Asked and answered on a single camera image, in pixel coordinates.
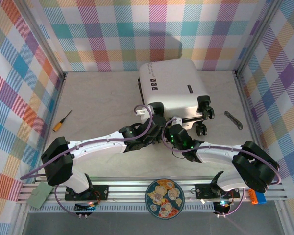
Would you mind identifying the white hard-shell suitcase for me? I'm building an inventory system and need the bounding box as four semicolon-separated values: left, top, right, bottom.
138;58;215;137

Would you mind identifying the grey slotted metal bar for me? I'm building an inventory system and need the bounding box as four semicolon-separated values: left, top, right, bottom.
224;110;243;130

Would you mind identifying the round bear-print plate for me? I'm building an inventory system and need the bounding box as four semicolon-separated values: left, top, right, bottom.
146;179;185;219

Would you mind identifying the small black controller board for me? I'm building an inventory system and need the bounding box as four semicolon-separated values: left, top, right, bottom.
74;202;96;219
213;200;232;218

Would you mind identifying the orange and blue toy brick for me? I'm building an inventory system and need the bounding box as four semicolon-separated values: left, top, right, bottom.
249;188;267;205

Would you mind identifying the green card pad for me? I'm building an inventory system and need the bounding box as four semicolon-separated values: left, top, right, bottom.
26;182;54;209

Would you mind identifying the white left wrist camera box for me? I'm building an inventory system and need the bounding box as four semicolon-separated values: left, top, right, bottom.
134;105;152;117

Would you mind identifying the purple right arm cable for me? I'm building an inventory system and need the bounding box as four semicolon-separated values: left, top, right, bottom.
161;118;282;217

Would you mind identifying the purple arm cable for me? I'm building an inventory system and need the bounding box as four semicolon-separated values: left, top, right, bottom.
20;104;154;217
161;118;282;217

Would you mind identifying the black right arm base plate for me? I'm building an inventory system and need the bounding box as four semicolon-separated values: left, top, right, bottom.
195;183;241;199

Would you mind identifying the aluminium rail frame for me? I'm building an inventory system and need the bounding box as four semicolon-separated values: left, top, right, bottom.
17;180;290;216

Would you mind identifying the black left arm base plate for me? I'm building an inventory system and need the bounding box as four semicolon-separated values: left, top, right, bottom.
65;185;109;201

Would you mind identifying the aluminium side rail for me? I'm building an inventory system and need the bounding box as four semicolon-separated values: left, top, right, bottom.
234;70;272;182

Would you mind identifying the orange-handled screwdriver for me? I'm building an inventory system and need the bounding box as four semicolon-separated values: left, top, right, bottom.
52;110;73;132

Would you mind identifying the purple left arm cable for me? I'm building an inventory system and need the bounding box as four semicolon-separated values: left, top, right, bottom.
20;104;154;217

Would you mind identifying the aluminium corner post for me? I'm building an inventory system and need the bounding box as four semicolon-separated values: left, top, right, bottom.
235;0;284;76
16;0;66;79

